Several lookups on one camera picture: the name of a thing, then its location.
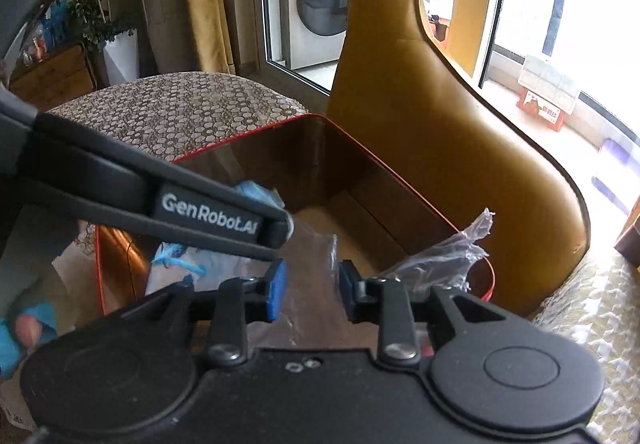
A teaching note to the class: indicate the red white crate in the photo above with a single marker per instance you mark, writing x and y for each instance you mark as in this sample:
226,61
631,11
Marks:
547,93

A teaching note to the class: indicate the yellow leather chair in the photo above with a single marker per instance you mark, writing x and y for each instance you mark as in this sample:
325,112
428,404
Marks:
425,123

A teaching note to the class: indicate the translucent purple container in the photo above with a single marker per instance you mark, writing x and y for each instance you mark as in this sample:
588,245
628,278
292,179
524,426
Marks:
617,173

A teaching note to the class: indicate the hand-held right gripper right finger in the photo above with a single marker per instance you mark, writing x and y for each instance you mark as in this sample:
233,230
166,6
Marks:
348,291

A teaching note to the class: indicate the clear plastic bag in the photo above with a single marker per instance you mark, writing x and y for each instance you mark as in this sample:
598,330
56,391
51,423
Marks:
440,259

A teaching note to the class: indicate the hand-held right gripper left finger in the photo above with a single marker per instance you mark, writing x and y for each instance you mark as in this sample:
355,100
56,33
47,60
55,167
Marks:
277,291

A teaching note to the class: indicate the silver washing machine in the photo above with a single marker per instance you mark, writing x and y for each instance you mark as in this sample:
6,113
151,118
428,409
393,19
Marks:
315,13

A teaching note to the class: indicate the blue bottles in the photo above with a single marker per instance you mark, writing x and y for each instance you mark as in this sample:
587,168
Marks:
55,21

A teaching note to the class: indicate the light blue packet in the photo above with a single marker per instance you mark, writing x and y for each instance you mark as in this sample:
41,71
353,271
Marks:
15,349

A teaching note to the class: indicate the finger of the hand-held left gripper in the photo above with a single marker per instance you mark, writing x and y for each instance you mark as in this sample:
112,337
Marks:
200,211

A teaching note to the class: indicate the wooden cabinet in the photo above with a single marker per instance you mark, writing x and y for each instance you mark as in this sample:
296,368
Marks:
50,73

